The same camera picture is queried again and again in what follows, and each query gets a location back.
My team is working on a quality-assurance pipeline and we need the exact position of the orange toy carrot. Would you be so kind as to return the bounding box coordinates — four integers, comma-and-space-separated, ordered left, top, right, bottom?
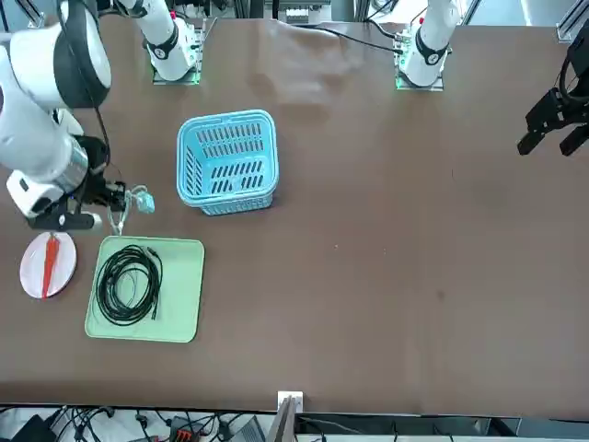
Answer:
40, 232, 62, 301

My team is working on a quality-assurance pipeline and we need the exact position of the black coiled cable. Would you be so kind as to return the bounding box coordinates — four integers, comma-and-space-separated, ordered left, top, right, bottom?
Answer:
93, 244, 165, 327

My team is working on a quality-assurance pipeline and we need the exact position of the pale charger with white cable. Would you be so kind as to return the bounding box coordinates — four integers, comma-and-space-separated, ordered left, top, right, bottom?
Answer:
107, 183, 156, 238

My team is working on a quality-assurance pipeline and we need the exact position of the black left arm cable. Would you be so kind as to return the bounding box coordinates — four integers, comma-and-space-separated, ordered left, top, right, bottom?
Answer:
294, 23, 406, 56

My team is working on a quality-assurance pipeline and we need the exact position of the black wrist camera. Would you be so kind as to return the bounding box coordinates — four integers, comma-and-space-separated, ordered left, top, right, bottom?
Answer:
26, 209, 106, 235

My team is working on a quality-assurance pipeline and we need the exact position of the blue slotted plastic basket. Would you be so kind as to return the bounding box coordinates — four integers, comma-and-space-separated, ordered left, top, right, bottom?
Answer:
177, 109, 282, 216

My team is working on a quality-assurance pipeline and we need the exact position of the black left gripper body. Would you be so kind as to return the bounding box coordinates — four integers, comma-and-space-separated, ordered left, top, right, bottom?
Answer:
556, 34, 589, 124

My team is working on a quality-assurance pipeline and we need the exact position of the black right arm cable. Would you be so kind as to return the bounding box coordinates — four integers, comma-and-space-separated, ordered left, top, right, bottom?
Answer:
57, 0, 114, 185

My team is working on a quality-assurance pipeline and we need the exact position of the aluminium frame post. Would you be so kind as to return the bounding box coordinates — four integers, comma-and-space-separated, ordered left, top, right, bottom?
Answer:
275, 390, 306, 442

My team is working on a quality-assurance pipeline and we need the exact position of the black box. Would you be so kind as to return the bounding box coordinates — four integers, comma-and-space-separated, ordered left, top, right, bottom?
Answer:
7, 413, 57, 442

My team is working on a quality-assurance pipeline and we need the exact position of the green plastic tray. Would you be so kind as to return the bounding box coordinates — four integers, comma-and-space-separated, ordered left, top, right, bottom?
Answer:
84, 235, 206, 344

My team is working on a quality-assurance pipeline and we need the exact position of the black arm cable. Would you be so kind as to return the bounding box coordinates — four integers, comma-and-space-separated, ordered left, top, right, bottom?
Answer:
57, 0, 114, 185
294, 23, 406, 56

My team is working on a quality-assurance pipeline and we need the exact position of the pink round plate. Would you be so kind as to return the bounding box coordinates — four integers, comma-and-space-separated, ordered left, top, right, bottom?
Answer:
18, 231, 79, 300

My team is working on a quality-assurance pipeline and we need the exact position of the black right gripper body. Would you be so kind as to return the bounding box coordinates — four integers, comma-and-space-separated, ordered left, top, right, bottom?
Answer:
77, 134, 112, 206

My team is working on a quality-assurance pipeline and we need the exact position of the power strip with red switches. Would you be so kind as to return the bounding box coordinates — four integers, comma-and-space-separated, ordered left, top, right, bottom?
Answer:
166, 426, 209, 442

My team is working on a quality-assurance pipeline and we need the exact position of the aluminium frame profile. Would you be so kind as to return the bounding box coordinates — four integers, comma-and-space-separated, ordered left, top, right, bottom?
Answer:
555, 0, 589, 43

